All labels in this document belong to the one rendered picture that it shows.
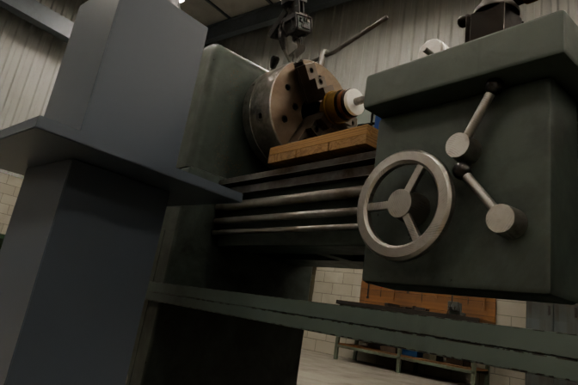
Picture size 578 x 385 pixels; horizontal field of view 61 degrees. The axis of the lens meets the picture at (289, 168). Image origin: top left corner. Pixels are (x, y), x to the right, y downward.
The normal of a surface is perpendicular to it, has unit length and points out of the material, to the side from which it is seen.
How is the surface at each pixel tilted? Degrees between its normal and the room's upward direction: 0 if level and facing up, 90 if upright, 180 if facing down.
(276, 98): 90
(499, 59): 90
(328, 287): 90
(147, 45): 90
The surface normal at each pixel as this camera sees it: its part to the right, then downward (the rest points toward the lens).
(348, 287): -0.59, -0.32
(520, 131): -0.75, -0.30
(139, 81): 0.74, -0.08
